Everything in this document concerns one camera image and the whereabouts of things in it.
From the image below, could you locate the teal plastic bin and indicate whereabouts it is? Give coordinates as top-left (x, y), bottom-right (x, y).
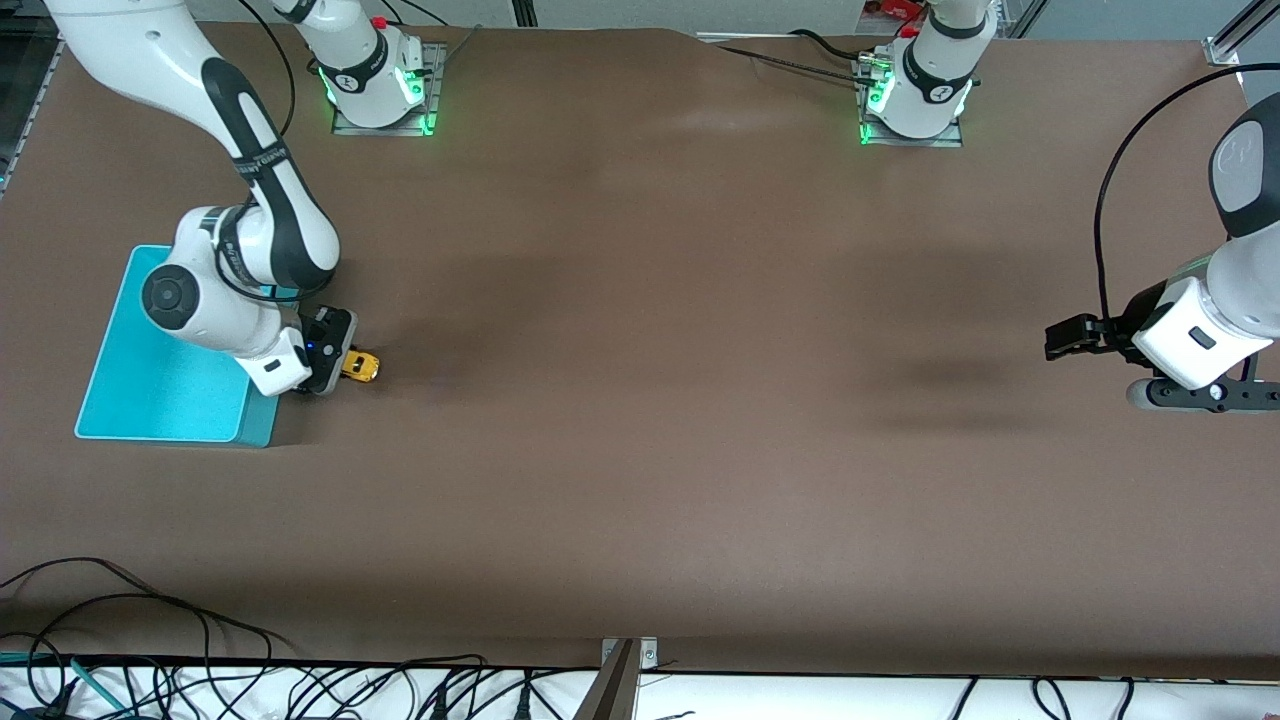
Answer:
top-left (75, 245), bottom-right (281, 448)

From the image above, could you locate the dark side panel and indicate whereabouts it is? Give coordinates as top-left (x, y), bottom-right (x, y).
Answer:
top-left (0, 25), bottom-right (63, 196)

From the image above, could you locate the dark metal strut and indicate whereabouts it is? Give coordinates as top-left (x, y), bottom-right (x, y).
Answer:
top-left (576, 640), bottom-right (641, 720)

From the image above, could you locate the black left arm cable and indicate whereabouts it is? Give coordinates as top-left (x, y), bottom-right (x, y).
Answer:
top-left (1094, 62), bottom-right (1280, 323)

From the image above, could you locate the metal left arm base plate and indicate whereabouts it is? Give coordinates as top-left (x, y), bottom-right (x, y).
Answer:
top-left (855, 55), bottom-right (967, 149)

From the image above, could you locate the black looping right arm cable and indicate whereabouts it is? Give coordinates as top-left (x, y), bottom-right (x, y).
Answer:
top-left (240, 0), bottom-right (297, 137)

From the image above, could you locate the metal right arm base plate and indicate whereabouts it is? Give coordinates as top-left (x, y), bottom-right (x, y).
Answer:
top-left (332, 42), bottom-right (447, 138)

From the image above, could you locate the thin black looping floor cable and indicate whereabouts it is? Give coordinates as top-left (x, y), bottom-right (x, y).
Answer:
top-left (0, 557), bottom-right (296, 666)

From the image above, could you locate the aluminium frame profile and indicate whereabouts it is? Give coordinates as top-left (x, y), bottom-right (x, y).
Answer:
top-left (1205, 0), bottom-right (1280, 67)

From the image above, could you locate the short black base cable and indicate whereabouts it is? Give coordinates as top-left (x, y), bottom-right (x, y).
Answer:
top-left (790, 28), bottom-right (881, 63)

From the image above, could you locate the long black base cable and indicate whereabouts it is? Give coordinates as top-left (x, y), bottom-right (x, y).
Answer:
top-left (715, 44), bottom-right (871, 89)

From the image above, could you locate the teal floor cable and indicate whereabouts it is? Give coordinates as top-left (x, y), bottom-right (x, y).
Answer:
top-left (0, 650), bottom-right (133, 713)

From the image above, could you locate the small metal table bracket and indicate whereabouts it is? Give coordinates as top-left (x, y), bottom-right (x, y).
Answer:
top-left (600, 637), bottom-right (660, 673)

